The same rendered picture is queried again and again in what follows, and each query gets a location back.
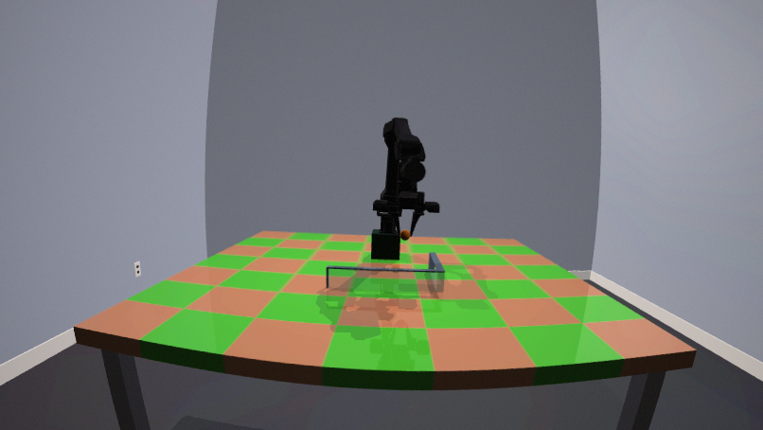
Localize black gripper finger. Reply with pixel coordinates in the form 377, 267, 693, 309
388, 211, 400, 236
410, 212, 425, 237

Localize clear l-shaped low wall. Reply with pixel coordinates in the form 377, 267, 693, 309
328, 269, 445, 293

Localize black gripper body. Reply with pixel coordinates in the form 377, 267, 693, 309
373, 181, 439, 213

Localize dark blue-grey l-shaped wall top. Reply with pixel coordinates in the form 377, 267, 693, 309
326, 252, 445, 288

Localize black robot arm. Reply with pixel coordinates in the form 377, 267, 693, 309
377, 117, 425, 234

